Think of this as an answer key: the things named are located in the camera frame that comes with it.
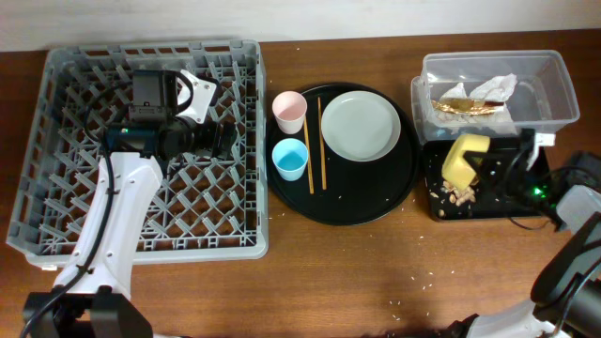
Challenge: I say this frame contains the black rectangular tray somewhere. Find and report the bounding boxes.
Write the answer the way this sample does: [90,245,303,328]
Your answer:
[422,137,538,222]

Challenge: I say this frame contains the wooden chopstick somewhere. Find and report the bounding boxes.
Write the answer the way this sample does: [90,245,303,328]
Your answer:
[303,115,315,195]
[317,96,328,191]

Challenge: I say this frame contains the blue cup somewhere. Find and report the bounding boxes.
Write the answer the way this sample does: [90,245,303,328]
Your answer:
[271,138,307,181]

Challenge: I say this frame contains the pink cup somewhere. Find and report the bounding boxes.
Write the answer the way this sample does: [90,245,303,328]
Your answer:
[271,91,308,134]

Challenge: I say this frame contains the white round plate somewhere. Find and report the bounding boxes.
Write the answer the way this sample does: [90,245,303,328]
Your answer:
[320,90,402,162]

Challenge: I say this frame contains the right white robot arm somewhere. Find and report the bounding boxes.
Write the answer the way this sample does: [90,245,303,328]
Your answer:
[437,151,600,337]

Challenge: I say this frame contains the white tissue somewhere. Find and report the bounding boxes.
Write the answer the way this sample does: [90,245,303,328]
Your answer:
[434,73,517,124]

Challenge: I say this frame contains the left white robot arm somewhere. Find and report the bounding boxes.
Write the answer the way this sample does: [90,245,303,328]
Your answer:
[21,120,238,337]

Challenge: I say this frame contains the left wooden chopstick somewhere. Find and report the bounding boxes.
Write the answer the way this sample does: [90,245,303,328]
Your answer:
[303,115,315,195]

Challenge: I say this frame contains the grey dishwasher rack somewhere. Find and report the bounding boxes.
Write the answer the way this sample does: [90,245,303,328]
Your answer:
[7,39,269,269]

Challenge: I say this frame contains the right wooden chopstick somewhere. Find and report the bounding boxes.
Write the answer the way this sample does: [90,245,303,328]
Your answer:
[317,96,328,191]

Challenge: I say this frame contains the gold coffee sachet wrapper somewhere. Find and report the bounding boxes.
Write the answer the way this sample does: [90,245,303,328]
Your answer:
[431,98,505,115]

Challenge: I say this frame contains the yellow bowl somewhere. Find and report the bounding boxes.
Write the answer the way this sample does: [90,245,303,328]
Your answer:
[441,134,491,191]

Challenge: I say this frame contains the clear plastic bin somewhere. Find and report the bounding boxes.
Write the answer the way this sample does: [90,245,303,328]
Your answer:
[411,50,580,144]

